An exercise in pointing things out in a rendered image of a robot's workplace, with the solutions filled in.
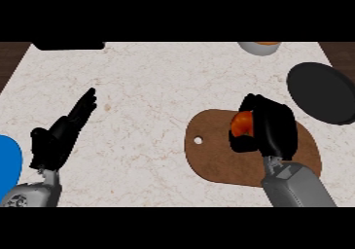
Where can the grey bowl with orange content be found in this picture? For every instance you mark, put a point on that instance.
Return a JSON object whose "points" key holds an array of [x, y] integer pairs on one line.
{"points": [[259, 48]]}

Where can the blue round plate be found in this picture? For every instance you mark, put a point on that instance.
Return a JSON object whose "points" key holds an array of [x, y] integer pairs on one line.
{"points": [[5, 165]]}

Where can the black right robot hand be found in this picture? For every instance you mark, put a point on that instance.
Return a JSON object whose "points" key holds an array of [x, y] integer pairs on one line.
{"points": [[276, 129]]}

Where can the black flat appliance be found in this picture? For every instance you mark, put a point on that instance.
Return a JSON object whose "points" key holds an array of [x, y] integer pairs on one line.
{"points": [[70, 45]]}

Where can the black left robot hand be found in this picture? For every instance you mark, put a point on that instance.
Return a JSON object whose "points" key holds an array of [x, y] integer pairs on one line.
{"points": [[60, 136]]}

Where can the red-orange tomato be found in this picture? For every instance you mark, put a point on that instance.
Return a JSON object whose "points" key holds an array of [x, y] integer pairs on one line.
{"points": [[242, 124]]}

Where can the black round pan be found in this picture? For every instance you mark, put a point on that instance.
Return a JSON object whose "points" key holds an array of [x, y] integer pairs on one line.
{"points": [[323, 92]]}

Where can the brown wooden cutting board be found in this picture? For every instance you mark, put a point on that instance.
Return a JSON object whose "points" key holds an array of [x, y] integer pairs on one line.
{"points": [[218, 155]]}

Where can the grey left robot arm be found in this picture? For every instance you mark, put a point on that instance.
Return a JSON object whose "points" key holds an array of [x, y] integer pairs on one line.
{"points": [[39, 191]]}

